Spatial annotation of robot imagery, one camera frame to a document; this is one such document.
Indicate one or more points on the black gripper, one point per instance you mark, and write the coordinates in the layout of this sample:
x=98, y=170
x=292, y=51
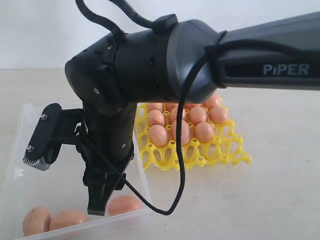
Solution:
x=107, y=149

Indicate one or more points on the brown egg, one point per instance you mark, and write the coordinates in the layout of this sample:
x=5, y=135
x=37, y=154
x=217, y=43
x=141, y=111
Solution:
x=213, y=101
x=154, y=106
x=159, y=135
x=123, y=204
x=189, y=106
x=218, y=115
x=36, y=221
x=67, y=218
x=185, y=132
x=197, y=115
x=155, y=117
x=204, y=132
x=171, y=105

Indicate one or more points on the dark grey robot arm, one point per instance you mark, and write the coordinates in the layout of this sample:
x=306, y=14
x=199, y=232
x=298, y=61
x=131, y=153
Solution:
x=183, y=63

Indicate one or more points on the clear plastic box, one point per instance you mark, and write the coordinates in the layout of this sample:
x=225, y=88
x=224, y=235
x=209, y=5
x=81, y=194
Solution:
x=59, y=188

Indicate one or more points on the yellow plastic egg tray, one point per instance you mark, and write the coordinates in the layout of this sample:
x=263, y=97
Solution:
x=226, y=147

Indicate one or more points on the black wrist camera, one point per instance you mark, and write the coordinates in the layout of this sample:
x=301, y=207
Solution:
x=42, y=151

